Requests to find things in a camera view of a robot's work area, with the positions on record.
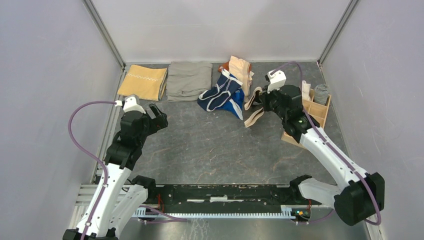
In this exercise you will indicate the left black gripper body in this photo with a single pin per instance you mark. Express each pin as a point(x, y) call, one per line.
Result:
point(151, 125)

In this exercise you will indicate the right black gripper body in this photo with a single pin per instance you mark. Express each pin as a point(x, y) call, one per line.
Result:
point(270, 102)

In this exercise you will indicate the olive boxer briefs beige waistband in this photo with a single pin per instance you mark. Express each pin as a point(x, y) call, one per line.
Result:
point(253, 104)

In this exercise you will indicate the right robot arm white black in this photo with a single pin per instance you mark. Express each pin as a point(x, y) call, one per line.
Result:
point(357, 195)

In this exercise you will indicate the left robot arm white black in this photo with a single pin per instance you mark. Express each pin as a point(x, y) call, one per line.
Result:
point(106, 217)

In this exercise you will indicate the peach orange underwear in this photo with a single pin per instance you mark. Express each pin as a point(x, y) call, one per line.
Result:
point(242, 70)

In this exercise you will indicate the navy blue white-trimmed underwear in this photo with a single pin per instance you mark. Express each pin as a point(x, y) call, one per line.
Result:
point(226, 94)

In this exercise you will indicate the rolled white cloth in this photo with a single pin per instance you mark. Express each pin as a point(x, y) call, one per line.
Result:
point(305, 90)

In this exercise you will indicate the wooden compartment organizer box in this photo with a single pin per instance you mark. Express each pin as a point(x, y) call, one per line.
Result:
point(316, 110)

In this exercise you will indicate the rolled grey striped cloth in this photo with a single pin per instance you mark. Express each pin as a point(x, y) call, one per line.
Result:
point(321, 93)

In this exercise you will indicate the folded yellow cloth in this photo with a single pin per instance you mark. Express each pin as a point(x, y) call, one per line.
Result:
point(146, 83)

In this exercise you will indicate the folded grey cloth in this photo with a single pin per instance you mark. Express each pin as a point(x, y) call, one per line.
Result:
point(187, 80)

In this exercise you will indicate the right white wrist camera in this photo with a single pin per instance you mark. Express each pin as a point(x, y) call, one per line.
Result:
point(276, 80)

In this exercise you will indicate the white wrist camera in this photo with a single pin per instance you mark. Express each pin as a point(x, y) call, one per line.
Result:
point(132, 103)
point(276, 80)

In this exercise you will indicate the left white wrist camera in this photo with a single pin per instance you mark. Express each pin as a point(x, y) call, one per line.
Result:
point(132, 103)

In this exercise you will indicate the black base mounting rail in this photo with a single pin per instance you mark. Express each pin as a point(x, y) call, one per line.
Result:
point(224, 198)

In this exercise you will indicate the aluminium frame rail front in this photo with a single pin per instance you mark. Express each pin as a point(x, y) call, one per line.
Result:
point(145, 212)

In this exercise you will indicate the right corner aluminium post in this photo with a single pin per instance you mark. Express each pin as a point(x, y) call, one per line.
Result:
point(338, 30)

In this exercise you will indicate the corner aluminium post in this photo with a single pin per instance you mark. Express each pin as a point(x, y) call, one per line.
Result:
point(338, 30)
point(95, 15)

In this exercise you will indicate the left corner aluminium post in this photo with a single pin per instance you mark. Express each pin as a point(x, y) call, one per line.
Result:
point(95, 15)

